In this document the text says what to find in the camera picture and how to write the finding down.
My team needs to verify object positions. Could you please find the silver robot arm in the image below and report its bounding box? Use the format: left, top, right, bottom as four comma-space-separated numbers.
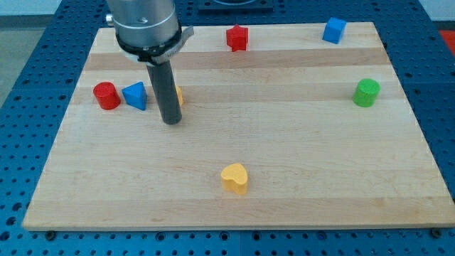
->
106, 0, 194, 66

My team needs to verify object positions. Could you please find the yellow heart block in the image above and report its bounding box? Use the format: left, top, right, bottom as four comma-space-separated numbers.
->
220, 163, 248, 196

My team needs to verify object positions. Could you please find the yellow block behind rod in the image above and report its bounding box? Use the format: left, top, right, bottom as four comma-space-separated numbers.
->
175, 85, 184, 107

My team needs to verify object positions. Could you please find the wooden board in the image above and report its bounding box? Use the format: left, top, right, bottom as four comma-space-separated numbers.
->
22, 22, 454, 232

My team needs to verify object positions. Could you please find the dark grey pointer rod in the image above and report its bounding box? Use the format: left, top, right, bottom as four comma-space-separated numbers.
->
147, 61, 182, 124

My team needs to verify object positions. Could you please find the red star block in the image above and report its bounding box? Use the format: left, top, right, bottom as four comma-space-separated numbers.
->
226, 24, 249, 52

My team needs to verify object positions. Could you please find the blue triangle block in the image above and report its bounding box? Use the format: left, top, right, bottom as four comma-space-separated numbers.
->
122, 82, 147, 111

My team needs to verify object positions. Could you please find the red cylinder block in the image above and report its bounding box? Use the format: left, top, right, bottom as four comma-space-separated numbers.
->
93, 82, 121, 110

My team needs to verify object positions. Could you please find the green cylinder block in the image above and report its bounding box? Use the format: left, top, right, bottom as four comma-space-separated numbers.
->
353, 78, 380, 107

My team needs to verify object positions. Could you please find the blue cube block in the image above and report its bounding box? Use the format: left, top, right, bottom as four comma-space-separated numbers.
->
322, 17, 347, 44

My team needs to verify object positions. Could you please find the red object at edge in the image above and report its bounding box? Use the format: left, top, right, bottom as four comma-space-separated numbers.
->
439, 30, 455, 55

